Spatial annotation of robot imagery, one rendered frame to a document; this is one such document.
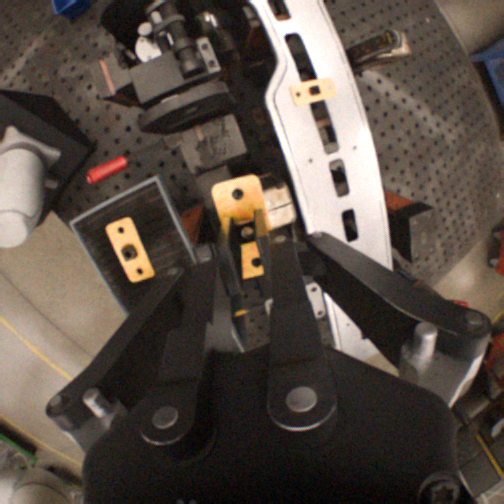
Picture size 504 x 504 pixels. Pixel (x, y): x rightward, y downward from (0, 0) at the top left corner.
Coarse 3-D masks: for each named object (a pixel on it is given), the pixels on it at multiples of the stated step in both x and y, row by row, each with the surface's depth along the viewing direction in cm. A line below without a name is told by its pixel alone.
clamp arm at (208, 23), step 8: (200, 16) 25; (208, 16) 25; (200, 24) 26; (208, 24) 26; (216, 24) 26; (208, 32) 27; (216, 32) 28; (216, 40) 30; (224, 40) 33; (216, 48) 34; (224, 48) 35
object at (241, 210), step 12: (240, 180) 20; (252, 180) 20; (216, 192) 20; (228, 192) 20; (252, 192) 20; (216, 204) 20; (228, 204) 20; (240, 204) 20; (252, 204) 20; (264, 204) 20; (228, 216) 21; (240, 216) 21; (252, 216) 21; (240, 228) 20; (252, 228) 20; (240, 240) 21; (252, 240) 21; (252, 252) 22; (252, 276) 23
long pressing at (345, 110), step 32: (256, 0) 31; (288, 0) 31; (320, 0) 32; (288, 32) 34; (320, 32) 34; (288, 64) 37; (320, 64) 37; (288, 96) 40; (352, 96) 40; (288, 128) 42; (352, 128) 42; (288, 160) 44; (320, 160) 45; (352, 160) 45; (320, 192) 47; (352, 192) 48; (320, 224) 50; (384, 224) 51; (384, 256) 54; (320, 288) 57; (352, 352) 66
